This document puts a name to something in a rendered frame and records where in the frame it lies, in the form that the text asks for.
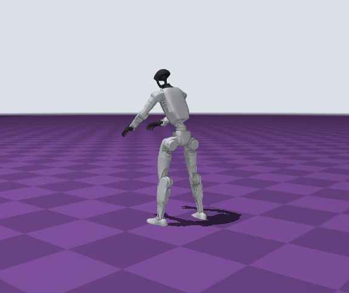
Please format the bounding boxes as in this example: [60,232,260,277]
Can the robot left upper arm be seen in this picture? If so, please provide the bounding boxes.
[138,91,164,120]

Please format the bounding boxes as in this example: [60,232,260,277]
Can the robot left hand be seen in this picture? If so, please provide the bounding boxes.
[122,125,133,137]

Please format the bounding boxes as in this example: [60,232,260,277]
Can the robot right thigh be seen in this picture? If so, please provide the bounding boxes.
[183,137,200,185]

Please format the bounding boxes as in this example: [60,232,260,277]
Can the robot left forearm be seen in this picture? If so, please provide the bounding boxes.
[129,110,143,131]

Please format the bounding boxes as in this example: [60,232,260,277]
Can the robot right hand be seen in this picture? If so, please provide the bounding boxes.
[146,120,163,131]

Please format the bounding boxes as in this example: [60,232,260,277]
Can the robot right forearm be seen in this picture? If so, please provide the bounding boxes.
[161,117,170,126]

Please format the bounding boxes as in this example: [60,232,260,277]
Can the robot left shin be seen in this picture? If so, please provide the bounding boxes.
[156,178,171,220]

